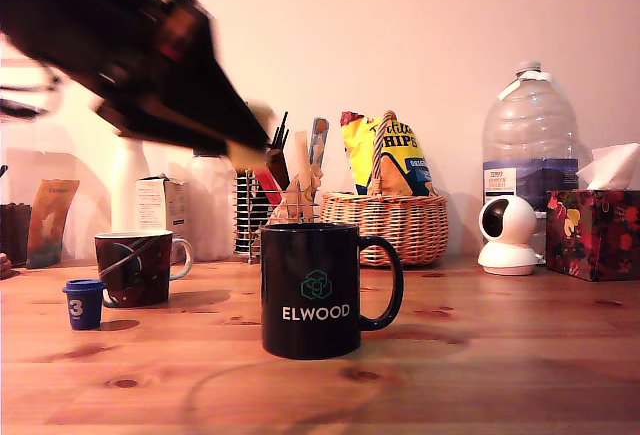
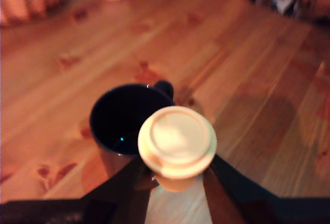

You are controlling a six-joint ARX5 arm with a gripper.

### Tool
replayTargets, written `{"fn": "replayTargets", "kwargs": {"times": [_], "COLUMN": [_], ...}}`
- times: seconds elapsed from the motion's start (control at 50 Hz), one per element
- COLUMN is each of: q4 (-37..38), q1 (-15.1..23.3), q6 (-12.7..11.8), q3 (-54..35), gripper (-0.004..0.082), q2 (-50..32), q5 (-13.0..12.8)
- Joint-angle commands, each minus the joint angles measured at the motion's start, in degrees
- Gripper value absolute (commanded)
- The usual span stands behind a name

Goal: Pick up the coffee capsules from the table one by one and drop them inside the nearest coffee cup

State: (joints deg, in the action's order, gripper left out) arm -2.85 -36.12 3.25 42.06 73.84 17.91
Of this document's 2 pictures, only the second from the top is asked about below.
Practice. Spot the black mug with white lettering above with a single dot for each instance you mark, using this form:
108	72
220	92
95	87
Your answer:
116	116

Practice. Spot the cream coffee capsule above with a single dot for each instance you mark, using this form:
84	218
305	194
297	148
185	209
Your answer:
178	141

